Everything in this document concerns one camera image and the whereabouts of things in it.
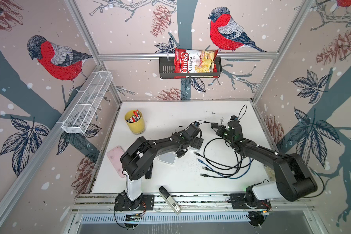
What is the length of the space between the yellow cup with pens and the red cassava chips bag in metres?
0.37

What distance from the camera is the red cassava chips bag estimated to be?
2.86ft

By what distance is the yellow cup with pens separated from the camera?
37.1 inches
